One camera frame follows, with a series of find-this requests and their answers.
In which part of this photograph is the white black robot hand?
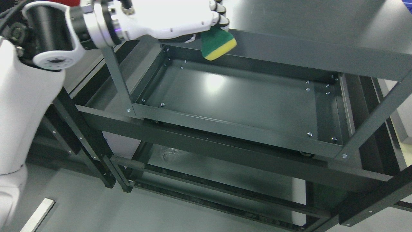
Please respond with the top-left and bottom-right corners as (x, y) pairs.
(113, 0), (229, 41)

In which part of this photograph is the green yellow sponge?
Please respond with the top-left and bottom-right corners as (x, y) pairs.
(200, 27), (237, 61)

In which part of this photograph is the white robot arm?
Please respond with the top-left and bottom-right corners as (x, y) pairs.
(1, 0), (94, 226)

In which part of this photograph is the dark grey shelf cart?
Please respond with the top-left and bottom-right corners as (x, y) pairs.
(28, 30), (411, 232)

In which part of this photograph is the white strip on floor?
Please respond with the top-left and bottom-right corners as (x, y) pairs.
(20, 198), (56, 232)

